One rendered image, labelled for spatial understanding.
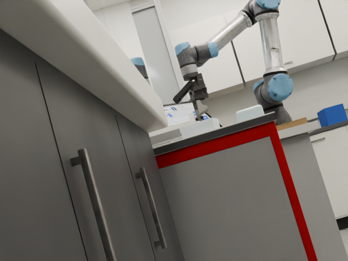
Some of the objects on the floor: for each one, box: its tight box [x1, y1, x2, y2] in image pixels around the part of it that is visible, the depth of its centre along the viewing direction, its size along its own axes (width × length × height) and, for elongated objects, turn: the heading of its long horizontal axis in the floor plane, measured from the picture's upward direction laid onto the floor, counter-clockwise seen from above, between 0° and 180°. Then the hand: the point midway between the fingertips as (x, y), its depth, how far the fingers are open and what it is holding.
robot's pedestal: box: [278, 121, 348, 261], centre depth 311 cm, size 30×30×76 cm
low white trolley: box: [153, 111, 318, 261], centre depth 246 cm, size 58×62×76 cm
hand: (198, 118), depth 293 cm, fingers closed on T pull, 3 cm apart
